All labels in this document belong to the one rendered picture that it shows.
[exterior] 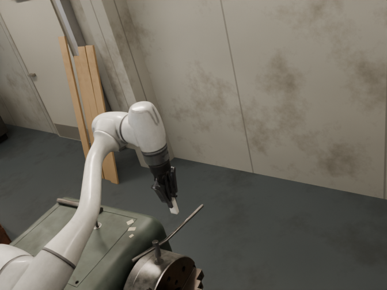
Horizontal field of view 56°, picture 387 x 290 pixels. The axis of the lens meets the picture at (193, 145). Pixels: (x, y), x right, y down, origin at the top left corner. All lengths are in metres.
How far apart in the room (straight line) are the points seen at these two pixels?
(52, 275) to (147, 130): 0.49
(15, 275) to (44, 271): 0.07
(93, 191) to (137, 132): 0.23
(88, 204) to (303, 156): 2.53
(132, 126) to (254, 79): 2.11
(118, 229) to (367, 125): 2.09
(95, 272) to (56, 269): 0.40
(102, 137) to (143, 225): 0.42
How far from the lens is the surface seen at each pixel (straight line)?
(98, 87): 3.93
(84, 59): 4.02
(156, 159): 1.22
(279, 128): 3.30
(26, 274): 1.03
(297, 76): 3.00
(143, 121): 1.15
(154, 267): 1.33
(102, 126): 1.26
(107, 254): 1.44
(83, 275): 1.41
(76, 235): 1.04
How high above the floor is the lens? 2.17
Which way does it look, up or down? 29 degrees down
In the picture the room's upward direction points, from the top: 15 degrees counter-clockwise
